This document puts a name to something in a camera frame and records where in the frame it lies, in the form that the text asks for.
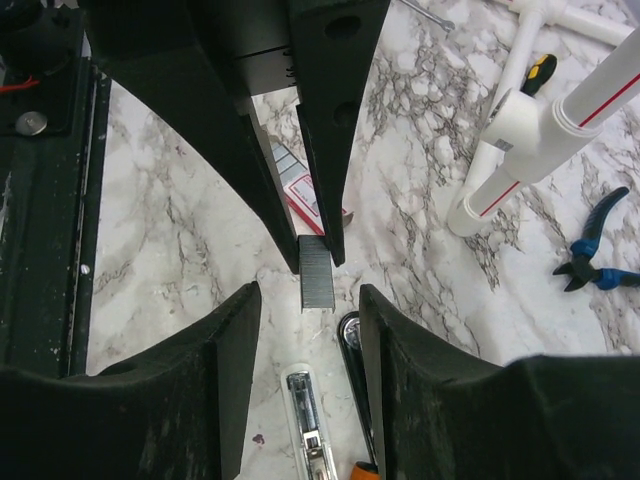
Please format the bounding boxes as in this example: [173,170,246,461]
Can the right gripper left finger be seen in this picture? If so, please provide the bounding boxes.
[1,282,261,479]

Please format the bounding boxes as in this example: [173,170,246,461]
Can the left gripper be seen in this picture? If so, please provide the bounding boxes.
[84,1,389,272]

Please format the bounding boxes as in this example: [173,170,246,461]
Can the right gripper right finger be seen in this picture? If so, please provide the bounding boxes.
[360,285,639,479]

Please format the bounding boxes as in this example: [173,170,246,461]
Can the black stapler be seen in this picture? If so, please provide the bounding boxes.
[337,311,378,473]

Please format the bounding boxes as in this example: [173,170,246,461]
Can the red white staple box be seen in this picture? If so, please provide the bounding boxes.
[269,135,325,236]

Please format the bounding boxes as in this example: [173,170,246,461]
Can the grey staple strip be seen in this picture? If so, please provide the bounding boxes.
[298,235,335,311]

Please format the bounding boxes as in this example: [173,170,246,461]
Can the yellow black screwdriver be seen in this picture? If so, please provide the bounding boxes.
[520,54,558,97]

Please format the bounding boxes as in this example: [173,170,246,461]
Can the orange handled screwdriver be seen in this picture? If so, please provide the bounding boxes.
[349,461,380,480]

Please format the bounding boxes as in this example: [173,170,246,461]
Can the blue handled pliers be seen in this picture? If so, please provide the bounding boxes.
[553,186,639,293]

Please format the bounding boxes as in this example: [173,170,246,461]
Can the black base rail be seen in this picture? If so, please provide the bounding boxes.
[1,1,112,378]

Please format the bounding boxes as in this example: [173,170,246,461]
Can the white pvc pipe frame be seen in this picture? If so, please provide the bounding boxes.
[447,1,639,237]

